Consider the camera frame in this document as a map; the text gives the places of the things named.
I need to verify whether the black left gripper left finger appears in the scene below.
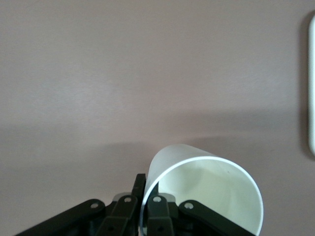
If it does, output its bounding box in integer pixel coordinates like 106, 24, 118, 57
17, 173, 147, 236

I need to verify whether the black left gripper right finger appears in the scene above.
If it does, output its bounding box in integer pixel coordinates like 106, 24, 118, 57
145, 193, 256, 236

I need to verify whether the white plastic cup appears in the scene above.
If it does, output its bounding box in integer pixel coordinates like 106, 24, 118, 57
139, 144, 264, 236

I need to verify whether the cream tray with bear print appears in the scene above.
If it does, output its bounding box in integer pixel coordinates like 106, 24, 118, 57
299, 11, 315, 159

